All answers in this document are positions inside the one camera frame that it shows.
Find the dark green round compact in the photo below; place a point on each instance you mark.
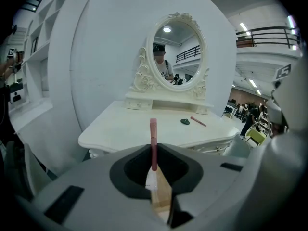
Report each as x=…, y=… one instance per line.
x=185, y=121

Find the white bookshelf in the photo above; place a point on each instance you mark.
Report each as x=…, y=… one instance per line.
x=53, y=44

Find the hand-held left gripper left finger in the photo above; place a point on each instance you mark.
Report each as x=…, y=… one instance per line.
x=96, y=189

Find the person's right hand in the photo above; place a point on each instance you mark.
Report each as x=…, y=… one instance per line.
x=278, y=130

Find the black balcony railing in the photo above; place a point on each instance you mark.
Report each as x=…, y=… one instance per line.
x=264, y=36

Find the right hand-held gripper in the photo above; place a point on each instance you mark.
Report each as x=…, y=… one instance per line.
x=274, y=109

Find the white ornate dressing table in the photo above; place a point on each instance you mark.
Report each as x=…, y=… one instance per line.
x=120, y=129

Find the small white drawer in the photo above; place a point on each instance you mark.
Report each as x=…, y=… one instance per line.
x=202, y=110
x=138, y=103

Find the white carved closed drawer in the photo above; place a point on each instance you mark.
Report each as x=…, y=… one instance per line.
x=207, y=147

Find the person's white shirt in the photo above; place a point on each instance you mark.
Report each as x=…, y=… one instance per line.
x=296, y=93

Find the oval mirror, white frame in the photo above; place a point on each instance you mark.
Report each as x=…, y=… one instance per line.
x=178, y=54

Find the grey office chair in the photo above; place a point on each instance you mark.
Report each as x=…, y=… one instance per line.
x=31, y=172

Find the pink pencil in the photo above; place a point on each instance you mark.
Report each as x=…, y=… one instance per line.
x=153, y=138
x=198, y=121

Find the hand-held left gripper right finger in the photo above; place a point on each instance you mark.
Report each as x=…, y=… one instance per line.
x=211, y=177

